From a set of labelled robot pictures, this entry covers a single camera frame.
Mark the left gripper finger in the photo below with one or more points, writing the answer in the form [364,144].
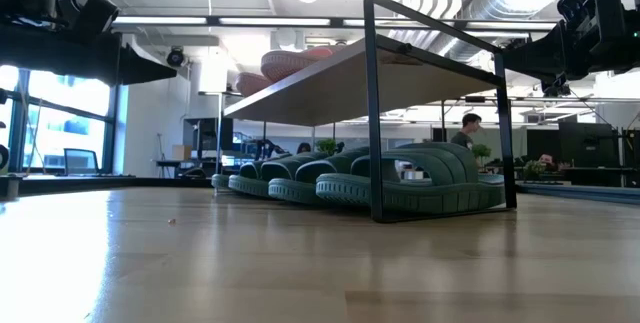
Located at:
[142,70]

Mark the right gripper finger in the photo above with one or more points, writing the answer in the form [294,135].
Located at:
[540,53]

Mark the pink slide sandal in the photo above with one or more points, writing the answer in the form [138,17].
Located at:
[285,63]
[250,84]

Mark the black-framed wooden shelf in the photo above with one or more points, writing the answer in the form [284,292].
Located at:
[340,88]

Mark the background black robot arm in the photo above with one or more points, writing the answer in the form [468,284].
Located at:
[270,149]

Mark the black ceiling spotlight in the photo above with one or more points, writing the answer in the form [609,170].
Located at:
[556,90]

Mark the dark cabinet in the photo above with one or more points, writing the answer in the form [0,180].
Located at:
[215,133]

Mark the large black monitor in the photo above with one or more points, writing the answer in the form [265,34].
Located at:
[587,143]

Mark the person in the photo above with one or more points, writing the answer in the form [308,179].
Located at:
[465,133]
[546,159]
[303,148]

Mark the laptop screen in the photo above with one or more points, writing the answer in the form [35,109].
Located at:
[80,162]

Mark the potted green plant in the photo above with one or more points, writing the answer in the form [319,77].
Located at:
[481,152]
[327,145]

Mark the small flowering potted plant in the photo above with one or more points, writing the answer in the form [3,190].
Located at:
[534,169]

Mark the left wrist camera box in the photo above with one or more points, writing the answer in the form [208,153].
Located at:
[97,15]

